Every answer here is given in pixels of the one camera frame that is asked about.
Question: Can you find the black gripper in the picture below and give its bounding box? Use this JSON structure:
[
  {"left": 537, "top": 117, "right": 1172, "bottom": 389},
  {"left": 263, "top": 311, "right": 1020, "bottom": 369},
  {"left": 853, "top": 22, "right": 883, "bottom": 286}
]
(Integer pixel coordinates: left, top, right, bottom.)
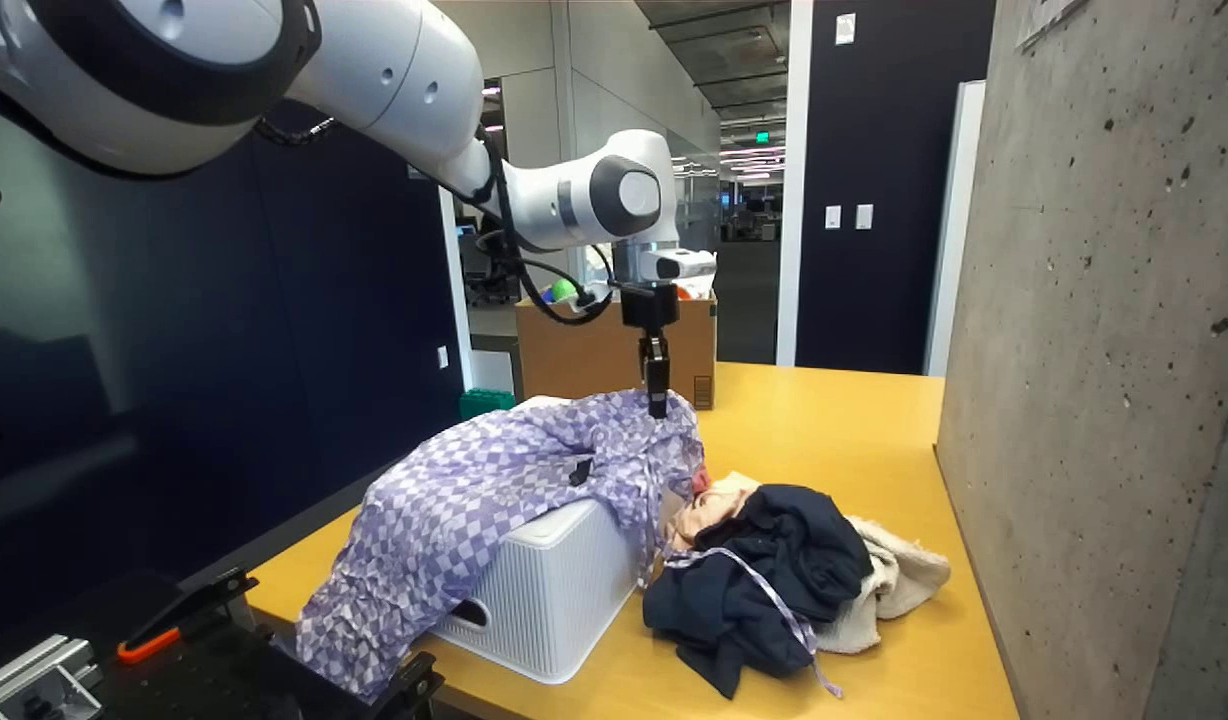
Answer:
[{"left": 621, "top": 282, "right": 683, "bottom": 423}]

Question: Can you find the purple white checkered dress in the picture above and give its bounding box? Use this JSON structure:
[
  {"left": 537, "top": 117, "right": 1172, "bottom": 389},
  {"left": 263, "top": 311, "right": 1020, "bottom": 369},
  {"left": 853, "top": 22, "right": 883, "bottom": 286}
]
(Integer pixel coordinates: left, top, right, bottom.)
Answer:
[{"left": 293, "top": 384, "right": 713, "bottom": 709}]

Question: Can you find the white plastic basket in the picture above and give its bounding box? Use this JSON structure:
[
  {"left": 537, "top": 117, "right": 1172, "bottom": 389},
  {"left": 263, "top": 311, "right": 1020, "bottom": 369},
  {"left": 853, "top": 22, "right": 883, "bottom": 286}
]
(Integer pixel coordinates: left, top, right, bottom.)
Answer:
[{"left": 427, "top": 393, "right": 652, "bottom": 691}]

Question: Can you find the pink cloth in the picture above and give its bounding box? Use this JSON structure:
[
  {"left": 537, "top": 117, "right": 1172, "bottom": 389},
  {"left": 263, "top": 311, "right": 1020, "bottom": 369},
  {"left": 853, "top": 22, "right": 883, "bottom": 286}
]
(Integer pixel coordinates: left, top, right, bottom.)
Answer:
[{"left": 682, "top": 451, "right": 718, "bottom": 504}]

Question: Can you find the brown cardboard box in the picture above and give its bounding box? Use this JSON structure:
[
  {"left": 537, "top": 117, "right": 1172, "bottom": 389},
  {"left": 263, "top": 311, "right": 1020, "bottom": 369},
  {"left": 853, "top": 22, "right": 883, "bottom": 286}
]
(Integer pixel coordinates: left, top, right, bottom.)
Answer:
[{"left": 513, "top": 293, "right": 719, "bottom": 410}]

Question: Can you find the teal object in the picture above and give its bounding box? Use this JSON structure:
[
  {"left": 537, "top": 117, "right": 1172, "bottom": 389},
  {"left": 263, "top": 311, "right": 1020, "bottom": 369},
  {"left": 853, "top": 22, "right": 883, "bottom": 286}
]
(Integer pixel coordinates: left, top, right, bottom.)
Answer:
[{"left": 458, "top": 384, "right": 524, "bottom": 423}]

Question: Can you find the dark navy garment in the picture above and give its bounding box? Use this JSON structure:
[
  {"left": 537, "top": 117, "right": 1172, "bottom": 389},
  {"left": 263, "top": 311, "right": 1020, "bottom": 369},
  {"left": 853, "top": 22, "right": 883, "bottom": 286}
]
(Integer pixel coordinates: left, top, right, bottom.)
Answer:
[{"left": 639, "top": 479, "right": 879, "bottom": 705}]

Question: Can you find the beige garment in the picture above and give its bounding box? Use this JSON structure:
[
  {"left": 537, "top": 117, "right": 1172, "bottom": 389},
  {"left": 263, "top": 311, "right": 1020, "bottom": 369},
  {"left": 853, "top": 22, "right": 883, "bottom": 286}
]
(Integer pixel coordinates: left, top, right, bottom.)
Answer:
[{"left": 676, "top": 468, "right": 957, "bottom": 658}]

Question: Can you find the white leaning panel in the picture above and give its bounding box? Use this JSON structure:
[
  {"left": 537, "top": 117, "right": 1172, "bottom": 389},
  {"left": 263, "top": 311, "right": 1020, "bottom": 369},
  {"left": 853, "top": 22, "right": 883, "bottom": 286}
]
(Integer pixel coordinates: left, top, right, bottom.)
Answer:
[{"left": 920, "top": 76, "right": 994, "bottom": 380}]

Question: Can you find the orange black bar clamp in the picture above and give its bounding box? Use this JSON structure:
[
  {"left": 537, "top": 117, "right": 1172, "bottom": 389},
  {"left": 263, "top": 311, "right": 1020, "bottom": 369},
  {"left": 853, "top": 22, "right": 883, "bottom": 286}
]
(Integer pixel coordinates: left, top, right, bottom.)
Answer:
[
  {"left": 384, "top": 650, "right": 447, "bottom": 720},
  {"left": 110, "top": 571, "right": 263, "bottom": 674}
]

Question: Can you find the black perforated breadboard plate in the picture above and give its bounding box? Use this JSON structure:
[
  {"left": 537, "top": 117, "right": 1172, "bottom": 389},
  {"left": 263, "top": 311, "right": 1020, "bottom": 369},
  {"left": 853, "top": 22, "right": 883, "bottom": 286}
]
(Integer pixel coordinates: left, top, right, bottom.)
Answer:
[{"left": 98, "top": 591, "right": 378, "bottom": 720}]

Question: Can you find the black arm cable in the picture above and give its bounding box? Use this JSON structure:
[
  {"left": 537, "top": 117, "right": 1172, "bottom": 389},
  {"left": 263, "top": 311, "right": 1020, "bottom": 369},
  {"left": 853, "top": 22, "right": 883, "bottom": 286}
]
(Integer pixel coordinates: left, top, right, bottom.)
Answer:
[{"left": 479, "top": 156, "right": 621, "bottom": 332}]

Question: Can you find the thin lavender fabric strap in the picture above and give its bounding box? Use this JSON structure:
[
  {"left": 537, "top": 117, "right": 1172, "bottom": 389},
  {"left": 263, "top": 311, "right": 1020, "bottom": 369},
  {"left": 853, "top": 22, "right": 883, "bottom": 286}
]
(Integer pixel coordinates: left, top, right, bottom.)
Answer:
[{"left": 662, "top": 537, "right": 848, "bottom": 705}]

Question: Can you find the white door frame post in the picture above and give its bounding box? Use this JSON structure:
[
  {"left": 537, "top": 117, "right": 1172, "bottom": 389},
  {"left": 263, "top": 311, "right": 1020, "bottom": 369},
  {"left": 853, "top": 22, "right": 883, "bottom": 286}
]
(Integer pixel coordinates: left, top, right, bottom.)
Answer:
[{"left": 767, "top": 0, "right": 819, "bottom": 372}]

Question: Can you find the aluminium profile rail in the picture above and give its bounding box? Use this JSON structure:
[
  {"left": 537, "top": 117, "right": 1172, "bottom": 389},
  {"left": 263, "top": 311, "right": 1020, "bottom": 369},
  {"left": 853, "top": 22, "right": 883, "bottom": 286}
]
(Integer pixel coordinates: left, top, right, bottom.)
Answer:
[{"left": 0, "top": 630, "right": 104, "bottom": 720}]

